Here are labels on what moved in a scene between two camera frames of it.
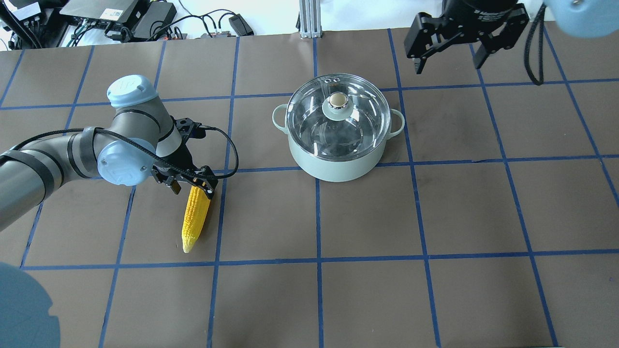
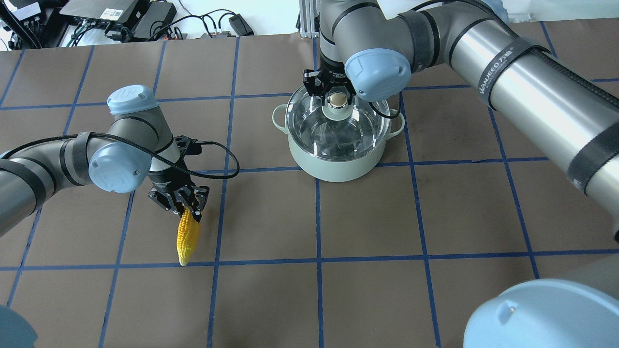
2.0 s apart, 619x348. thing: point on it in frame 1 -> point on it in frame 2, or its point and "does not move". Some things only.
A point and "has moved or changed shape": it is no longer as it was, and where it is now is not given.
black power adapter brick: (153, 20) does not move
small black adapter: (238, 23) does not move
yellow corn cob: (196, 212) has moved or changed shape
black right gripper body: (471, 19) -> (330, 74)
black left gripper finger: (174, 184) -> (179, 200)
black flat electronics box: (108, 13) does not move
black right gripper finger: (491, 44) -> (353, 99)
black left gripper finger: (205, 179) -> (200, 195)
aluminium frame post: (310, 16) does not move
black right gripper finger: (424, 35) -> (313, 89)
